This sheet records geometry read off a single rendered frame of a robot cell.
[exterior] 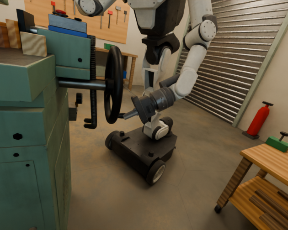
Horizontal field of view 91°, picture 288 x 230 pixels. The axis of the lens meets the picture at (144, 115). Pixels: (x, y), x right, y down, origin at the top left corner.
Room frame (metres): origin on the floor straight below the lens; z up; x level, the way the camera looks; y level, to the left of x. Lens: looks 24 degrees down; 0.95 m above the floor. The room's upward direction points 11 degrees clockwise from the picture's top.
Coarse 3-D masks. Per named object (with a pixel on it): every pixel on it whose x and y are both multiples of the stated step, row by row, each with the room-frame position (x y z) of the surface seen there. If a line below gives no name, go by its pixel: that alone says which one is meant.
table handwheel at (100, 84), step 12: (108, 60) 0.61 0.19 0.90; (120, 60) 0.45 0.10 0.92; (108, 72) 0.64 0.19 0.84; (120, 72) 0.42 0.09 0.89; (60, 84) 0.45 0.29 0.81; (72, 84) 0.46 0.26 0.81; (84, 84) 0.48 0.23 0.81; (96, 84) 0.50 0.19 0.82; (108, 84) 0.50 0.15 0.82; (120, 84) 0.41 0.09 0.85; (108, 96) 0.58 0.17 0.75; (120, 96) 0.41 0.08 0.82; (108, 108) 0.57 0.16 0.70; (120, 108) 0.42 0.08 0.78; (108, 120) 0.45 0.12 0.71
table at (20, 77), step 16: (0, 48) 0.34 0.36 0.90; (16, 48) 0.39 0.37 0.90; (0, 64) 0.20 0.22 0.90; (16, 64) 0.22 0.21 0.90; (32, 64) 0.24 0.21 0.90; (48, 64) 0.34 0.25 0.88; (0, 80) 0.20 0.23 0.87; (16, 80) 0.21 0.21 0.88; (32, 80) 0.23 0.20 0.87; (48, 80) 0.33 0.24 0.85; (0, 96) 0.20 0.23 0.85; (16, 96) 0.21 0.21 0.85; (32, 96) 0.22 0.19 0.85
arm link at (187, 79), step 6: (186, 66) 0.64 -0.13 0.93; (180, 72) 0.65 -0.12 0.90; (186, 72) 0.59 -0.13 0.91; (192, 72) 0.59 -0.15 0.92; (180, 78) 0.57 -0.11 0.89; (186, 78) 0.57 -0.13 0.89; (192, 78) 0.58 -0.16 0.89; (180, 84) 0.56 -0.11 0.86; (186, 84) 0.56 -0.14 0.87; (192, 84) 0.57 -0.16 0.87; (180, 90) 0.55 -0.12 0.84; (186, 90) 0.55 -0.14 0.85
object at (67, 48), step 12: (48, 36) 0.42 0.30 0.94; (60, 36) 0.43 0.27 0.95; (72, 36) 0.45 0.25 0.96; (48, 48) 0.42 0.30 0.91; (60, 48) 0.43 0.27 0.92; (72, 48) 0.44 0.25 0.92; (84, 48) 0.46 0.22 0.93; (60, 60) 0.43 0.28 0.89; (72, 60) 0.44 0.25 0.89; (84, 60) 0.46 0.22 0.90
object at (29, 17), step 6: (18, 12) 0.42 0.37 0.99; (24, 12) 0.43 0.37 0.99; (18, 18) 0.41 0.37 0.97; (24, 18) 0.42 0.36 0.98; (30, 18) 0.47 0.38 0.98; (18, 24) 0.41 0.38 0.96; (24, 24) 0.42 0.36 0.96; (30, 24) 0.46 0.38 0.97; (24, 30) 0.42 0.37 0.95; (30, 30) 0.45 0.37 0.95; (36, 30) 0.46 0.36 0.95
